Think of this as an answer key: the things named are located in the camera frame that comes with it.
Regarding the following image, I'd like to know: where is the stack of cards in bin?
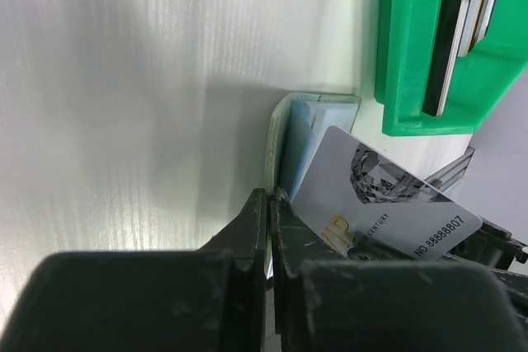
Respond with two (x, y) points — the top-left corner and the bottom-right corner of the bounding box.
(422, 0), (497, 117)

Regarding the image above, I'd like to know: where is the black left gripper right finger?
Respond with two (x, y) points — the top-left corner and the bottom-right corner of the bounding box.
(269, 190), (527, 351)

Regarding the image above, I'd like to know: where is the aluminium frame post right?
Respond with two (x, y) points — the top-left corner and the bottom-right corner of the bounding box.
(425, 147), (474, 193)

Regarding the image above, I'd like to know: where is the white card edge-on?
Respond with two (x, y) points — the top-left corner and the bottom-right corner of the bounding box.
(292, 127), (483, 260)

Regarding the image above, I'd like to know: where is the sage green leather card holder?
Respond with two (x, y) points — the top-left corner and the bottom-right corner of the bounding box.
(264, 92), (361, 199)

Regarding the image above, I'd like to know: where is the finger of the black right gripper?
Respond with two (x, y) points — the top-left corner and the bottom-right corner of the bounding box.
(350, 219), (528, 312)

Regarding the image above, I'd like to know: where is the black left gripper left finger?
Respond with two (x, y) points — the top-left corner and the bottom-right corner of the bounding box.
(1, 189), (267, 351)

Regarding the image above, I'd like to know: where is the green plastic card bin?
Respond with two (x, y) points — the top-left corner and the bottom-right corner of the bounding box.
(375, 0), (527, 136)

